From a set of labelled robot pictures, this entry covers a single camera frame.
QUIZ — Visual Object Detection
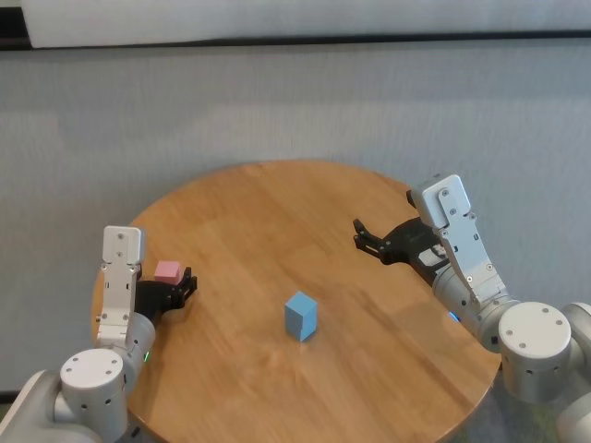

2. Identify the blue cube block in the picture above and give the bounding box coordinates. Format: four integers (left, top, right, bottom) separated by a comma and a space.
285, 318, 318, 344
283, 290, 319, 331

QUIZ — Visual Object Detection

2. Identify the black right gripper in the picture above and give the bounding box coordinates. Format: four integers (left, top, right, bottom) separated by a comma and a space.
352, 189, 452, 283

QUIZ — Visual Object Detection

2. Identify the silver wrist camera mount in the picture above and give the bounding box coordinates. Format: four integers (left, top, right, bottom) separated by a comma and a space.
409, 174, 510, 308
94, 225, 148, 348

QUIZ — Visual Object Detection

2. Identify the black horizontal rail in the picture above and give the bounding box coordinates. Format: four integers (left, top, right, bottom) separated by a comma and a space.
0, 6, 591, 54

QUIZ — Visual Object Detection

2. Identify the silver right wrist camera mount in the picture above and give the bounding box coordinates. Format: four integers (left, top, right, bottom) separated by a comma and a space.
409, 174, 510, 308

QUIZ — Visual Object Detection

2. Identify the pink cube block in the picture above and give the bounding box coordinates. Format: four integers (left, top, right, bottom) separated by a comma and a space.
153, 260, 183, 286

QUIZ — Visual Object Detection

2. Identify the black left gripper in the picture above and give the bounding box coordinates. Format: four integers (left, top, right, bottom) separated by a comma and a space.
136, 266, 199, 325

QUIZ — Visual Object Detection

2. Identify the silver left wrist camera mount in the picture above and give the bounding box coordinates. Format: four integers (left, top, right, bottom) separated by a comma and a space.
94, 225, 148, 348

